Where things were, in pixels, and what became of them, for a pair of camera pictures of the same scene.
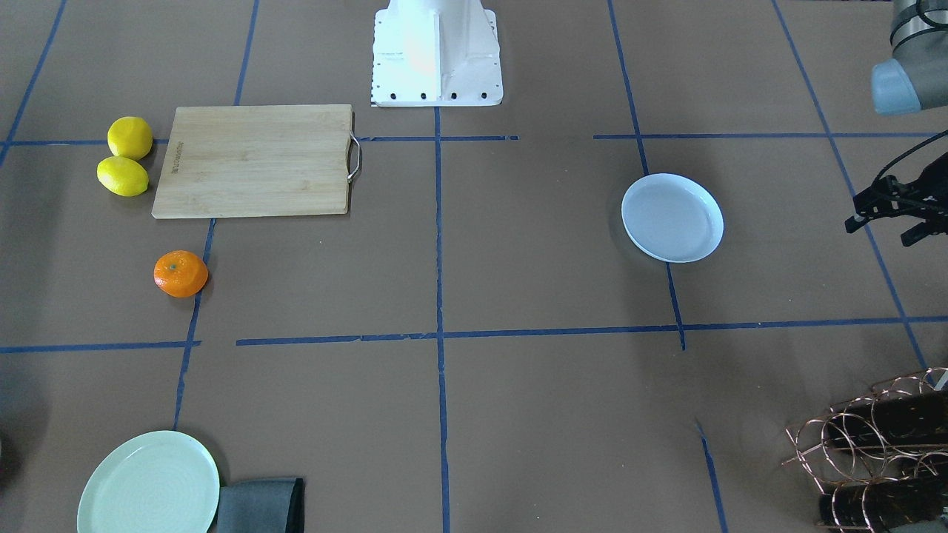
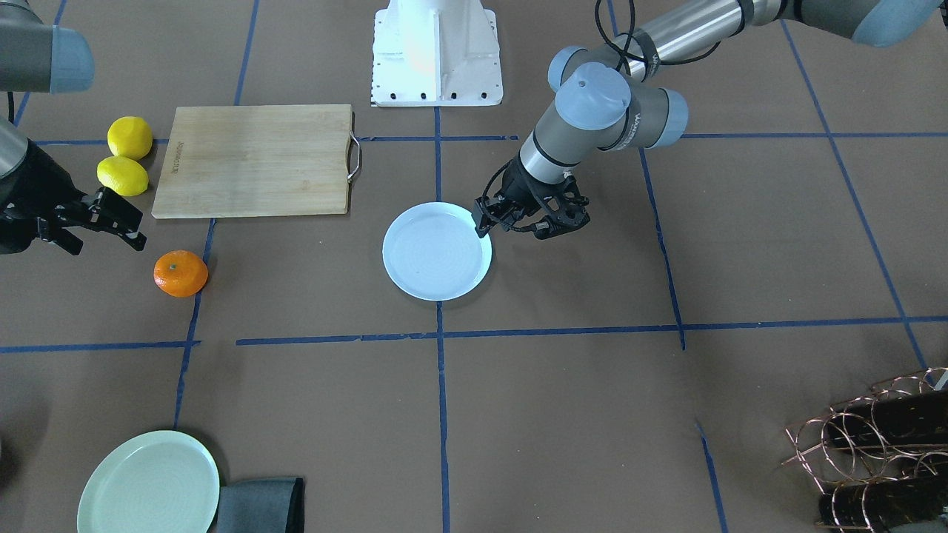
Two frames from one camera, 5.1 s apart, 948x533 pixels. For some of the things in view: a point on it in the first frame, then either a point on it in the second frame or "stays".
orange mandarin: (181, 274) stays
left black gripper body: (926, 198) to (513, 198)
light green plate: (167, 482) stays
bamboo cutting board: (258, 161) stays
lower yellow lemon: (123, 176) stays
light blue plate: (672, 218) to (433, 252)
